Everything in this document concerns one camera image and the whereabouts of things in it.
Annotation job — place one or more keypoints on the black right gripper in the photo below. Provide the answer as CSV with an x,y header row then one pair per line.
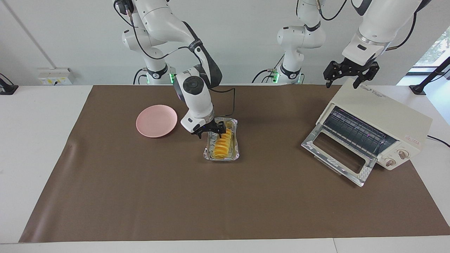
x,y
209,127

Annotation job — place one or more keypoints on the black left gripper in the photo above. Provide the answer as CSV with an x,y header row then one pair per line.
x,y
353,67

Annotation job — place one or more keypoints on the golden ridged bread loaf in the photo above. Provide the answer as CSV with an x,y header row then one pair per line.
x,y
222,147

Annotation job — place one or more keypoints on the aluminium foil tray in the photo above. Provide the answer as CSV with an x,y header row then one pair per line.
x,y
235,151

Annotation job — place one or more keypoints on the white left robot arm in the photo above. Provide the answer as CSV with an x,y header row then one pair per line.
x,y
379,24

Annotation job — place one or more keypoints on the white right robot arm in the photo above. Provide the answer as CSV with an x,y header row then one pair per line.
x,y
197,98

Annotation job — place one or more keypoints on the metal oven rack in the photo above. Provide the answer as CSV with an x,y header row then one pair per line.
x,y
355,130

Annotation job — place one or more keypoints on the cream toaster oven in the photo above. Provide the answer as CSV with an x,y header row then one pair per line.
x,y
393,112

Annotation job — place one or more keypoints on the glass oven door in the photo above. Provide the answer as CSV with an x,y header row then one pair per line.
x,y
309,144

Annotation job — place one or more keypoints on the beige oven knob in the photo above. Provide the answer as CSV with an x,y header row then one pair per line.
x,y
390,162
403,154

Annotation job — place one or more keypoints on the pink round plate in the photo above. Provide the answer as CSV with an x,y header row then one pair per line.
x,y
156,121

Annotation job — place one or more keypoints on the brown table mat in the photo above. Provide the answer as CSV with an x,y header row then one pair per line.
x,y
225,196

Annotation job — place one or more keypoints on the black angled stand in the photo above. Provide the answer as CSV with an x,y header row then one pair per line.
x,y
418,88

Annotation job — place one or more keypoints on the bright window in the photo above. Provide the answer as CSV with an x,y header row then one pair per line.
x,y
436,49

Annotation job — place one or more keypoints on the black desk clamp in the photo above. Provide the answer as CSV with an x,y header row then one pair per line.
x,y
7,89

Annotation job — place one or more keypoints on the white wall socket box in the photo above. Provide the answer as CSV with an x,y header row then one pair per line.
x,y
56,77

